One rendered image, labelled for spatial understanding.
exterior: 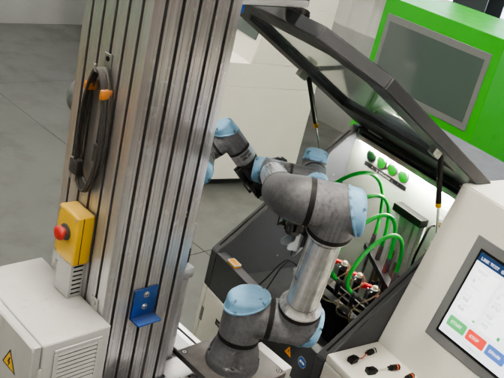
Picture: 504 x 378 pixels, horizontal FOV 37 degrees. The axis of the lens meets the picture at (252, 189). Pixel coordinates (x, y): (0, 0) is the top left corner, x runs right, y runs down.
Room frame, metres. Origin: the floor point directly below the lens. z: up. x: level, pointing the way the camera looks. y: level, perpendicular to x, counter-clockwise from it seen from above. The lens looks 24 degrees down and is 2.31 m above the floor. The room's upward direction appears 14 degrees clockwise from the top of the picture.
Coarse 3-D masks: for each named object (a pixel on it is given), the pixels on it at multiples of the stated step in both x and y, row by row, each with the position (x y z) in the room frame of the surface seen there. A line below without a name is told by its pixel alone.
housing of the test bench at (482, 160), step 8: (448, 136) 2.79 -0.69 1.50; (456, 136) 2.82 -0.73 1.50; (456, 144) 2.72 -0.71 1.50; (464, 144) 2.75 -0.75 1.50; (464, 152) 2.64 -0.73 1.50; (472, 152) 2.67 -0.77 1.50; (480, 152) 2.69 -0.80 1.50; (472, 160) 2.57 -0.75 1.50; (480, 160) 2.59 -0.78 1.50; (488, 160) 2.61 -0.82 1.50; (496, 160) 2.64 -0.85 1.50; (480, 168) 2.50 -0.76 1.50; (488, 168) 2.53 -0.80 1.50; (496, 168) 2.55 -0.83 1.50; (488, 176) 2.44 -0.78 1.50; (496, 176) 2.46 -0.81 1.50
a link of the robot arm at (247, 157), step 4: (248, 148) 2.18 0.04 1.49; (252, 148) 2.20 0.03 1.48; (244, 152) 2.16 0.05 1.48; (248, 152) 2.17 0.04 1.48; (252, 152) 2.18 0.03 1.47; (240, 156) 2.16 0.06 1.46; (244, 156) 2.17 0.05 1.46; (248, 156) 2.17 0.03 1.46; (252, 156) 2.18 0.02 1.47; (232, 160) 2.18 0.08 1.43; (236, 160) 2.17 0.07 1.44; (240, 160) 2.16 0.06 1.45; (244, 160) 2.16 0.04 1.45; (248, 160) 2.17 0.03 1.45; (236, 164) 2.18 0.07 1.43; (240, 164) 2.17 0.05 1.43; (244, 164) 2.16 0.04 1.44
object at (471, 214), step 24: (480, 192) 2.12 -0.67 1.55; (456, 216) 2.12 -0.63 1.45; (480, 216) 2.07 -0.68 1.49; (456, 240) 2.08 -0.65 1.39; (432, 264) 2.09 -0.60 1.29; (456, 264) 2.04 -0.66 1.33; (408, 288) 2.10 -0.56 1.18; (432, 288) 2.05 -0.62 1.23; (408, 312) 2.06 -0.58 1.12; (432, 312) 2.01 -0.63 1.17; (384, 336) 2.07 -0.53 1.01; (408, 336) 2.02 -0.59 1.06; (408, 360) 1.98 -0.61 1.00; (432, 360) 1.93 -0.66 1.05; (456, 360) 1.89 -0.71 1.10
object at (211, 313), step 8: (208, 288) 2.46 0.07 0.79; (208, 296) 2.44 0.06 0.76; (216, 296) 2.41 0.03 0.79; (208, 304) 2.43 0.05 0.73; (216, 304) 2.40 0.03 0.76; (200, 312) 2.46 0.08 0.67; (208, 312) 2.42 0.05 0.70; (216, 312) 2.39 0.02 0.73; (200, 320) 2.45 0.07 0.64; (208, 320) 2.41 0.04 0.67; (216, 320) 2.38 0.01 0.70; (200, 328) 2.44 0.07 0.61; (208, 328) 2.40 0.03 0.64; (216, 328) 2.37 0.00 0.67; (200, 336) 2.43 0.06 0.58; (208, 336) 2.39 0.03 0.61
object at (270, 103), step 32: (320, 0) 5.47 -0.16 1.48; (256, 32) 5.29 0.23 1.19; (256, 64) 5.23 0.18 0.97; (288, 64) 5.39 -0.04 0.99; (224, 96) 5.11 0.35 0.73; (256, 96) 5.27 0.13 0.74; (288, 96) 5.43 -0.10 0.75; (256, 128) 5.31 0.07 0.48; (288, 128) 5.47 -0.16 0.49; (224, 160) 5.18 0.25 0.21; (288, 160) 5.51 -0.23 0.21
